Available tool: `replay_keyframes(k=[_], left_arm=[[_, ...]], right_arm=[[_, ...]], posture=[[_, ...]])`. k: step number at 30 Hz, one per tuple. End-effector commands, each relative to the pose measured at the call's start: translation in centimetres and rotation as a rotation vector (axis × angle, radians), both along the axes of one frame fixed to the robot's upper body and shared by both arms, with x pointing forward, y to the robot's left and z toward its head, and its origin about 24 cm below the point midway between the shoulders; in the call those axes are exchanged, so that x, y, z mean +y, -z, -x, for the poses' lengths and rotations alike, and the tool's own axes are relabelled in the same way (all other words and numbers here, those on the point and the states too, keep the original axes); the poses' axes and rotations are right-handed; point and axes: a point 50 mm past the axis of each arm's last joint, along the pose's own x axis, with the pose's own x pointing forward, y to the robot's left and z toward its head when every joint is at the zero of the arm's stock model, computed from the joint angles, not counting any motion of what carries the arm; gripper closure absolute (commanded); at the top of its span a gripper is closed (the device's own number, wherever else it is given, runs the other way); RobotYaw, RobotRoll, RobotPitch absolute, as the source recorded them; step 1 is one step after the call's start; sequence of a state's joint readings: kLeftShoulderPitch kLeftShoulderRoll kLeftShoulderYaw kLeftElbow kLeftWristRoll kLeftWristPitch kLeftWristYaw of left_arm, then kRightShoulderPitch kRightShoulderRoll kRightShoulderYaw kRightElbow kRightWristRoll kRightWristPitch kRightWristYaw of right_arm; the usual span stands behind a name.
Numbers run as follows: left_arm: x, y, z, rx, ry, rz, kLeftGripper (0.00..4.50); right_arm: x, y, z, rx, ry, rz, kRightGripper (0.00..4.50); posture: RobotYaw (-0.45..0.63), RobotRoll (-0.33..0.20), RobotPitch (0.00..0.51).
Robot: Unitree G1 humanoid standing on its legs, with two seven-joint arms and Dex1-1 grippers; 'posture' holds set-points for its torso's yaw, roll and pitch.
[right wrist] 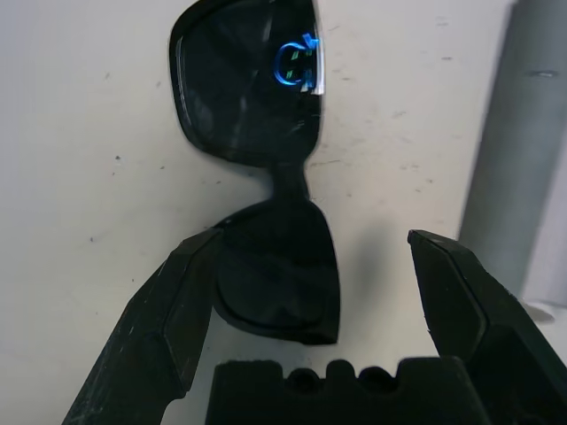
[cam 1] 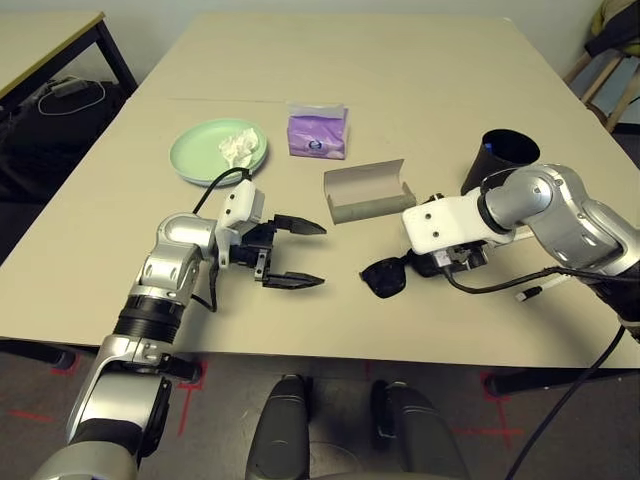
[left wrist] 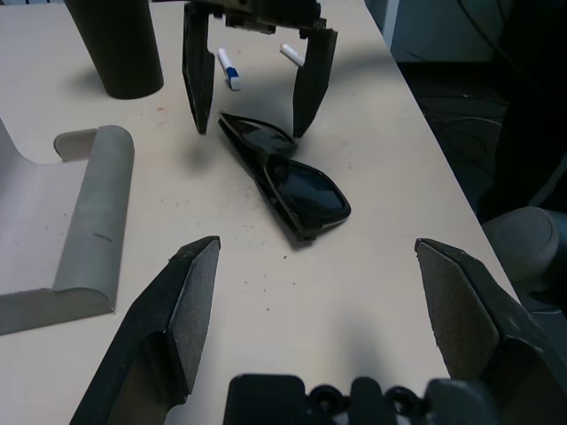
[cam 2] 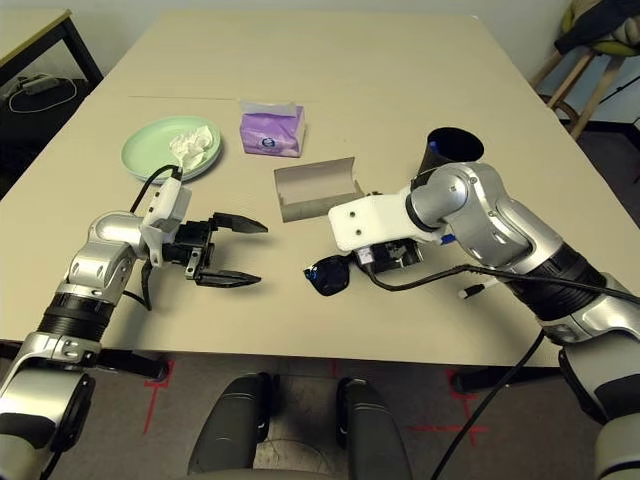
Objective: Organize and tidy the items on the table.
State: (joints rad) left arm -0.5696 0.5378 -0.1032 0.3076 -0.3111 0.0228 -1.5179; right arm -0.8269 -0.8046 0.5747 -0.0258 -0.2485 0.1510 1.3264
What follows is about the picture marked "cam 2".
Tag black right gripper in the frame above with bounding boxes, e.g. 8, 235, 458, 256
352, 239, 424, 276

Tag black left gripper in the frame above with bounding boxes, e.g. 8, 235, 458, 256
161, 212, 270, 290

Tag black sunglasses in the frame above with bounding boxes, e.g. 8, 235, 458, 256
303, 253, 354, 300

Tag grey glasses case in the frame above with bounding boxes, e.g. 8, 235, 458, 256
273, 156, 366, 224

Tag white tissue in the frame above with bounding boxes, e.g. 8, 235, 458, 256
168, 125, 214, 169

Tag light green plate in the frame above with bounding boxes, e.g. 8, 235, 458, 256
121, 115, 223, 182

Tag white marker black cap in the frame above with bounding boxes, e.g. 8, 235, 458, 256
458, 282, 501, 301

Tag light blue plate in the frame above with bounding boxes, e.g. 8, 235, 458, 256
124, 149, 224, 184

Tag purple tissue pack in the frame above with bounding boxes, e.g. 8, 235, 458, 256
238, 98, 307, 157

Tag black cup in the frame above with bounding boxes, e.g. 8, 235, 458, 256
410, 127, 485, 186

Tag black table foot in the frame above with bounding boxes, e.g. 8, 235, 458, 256
452, 367, 564, 394
0, 342, 169, 381

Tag grey robot left leg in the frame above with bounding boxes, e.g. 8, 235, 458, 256
187, 372, 274, 480

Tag grey robot leg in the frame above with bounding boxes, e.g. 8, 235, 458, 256
187, 372, 274, 480
335, 377, 414, 480

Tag grey robot right leg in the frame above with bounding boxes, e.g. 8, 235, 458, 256
335, 377, 414, 480

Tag grey power adapter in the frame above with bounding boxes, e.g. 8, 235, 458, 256
17, 73, 56, 94

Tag wooden stool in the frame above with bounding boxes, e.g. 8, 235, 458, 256
529, 47, 626, 141

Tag yellow-green seat cushion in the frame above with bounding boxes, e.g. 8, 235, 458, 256
562, 9, 640, 57

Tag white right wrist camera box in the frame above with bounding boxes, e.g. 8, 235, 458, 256
328, 193, 446, 251

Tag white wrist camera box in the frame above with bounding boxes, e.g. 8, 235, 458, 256
139, 177, 193, 266
328, 193, 446, 251

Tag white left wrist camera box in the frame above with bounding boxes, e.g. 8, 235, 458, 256
139, 177, 193, 266

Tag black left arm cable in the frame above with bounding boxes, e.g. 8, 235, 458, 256
122, 164, 184, 311

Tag thin white cable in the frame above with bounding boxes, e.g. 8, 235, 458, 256
6, 77, 79, 114

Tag beige side table black frame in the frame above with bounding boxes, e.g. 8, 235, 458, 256
0, 8, 105, 86

